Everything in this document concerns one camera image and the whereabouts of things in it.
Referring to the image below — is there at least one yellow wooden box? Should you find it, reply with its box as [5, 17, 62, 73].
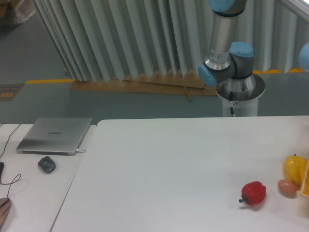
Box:
[299, 159, 309, 199]

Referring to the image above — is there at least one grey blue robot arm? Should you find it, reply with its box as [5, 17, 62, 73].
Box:
[197, 0, 309, 87]

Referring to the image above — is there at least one black cable plug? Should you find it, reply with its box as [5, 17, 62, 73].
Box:
[0, 162, 4, 173]

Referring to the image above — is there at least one silver closed laptop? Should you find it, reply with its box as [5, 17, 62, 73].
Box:
[16, 117, 92, 155]

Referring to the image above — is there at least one brown cardboard sheet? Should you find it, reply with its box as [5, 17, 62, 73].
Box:
[71, 71, 217, 101]

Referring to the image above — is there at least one white usb plug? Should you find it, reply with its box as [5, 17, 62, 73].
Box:
[76, 149, 86, 153]

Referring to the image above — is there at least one person's hand on mouse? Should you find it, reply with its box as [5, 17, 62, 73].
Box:
[0, 198, 12, 226]

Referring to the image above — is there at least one red toy bell pepper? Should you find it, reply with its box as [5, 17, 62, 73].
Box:
[239, 181, 266, 205]

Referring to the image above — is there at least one brown toy egg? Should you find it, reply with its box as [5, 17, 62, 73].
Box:
[277, 179, 297, 195]

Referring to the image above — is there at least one grey folding screen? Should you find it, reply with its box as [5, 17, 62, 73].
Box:
[33, 0, 309, 82]

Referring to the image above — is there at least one yellow toy bell pepper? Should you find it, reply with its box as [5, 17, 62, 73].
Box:
[282, 154, 308, 187]

